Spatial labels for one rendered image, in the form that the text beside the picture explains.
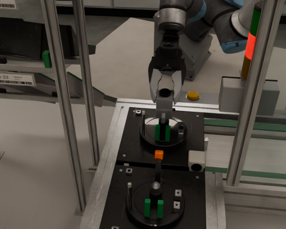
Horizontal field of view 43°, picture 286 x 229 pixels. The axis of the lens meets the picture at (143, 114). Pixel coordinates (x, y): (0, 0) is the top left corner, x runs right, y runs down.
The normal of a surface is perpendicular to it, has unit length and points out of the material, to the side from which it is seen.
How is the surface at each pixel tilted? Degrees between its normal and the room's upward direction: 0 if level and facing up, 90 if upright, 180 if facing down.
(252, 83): 90
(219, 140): 0
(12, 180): 0
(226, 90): 90
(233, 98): 90
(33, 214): 0
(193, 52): 44
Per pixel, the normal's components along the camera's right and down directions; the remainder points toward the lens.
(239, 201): -0.12, 0.61
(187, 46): 0.62, -0.38
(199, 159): 0.00, -0.78
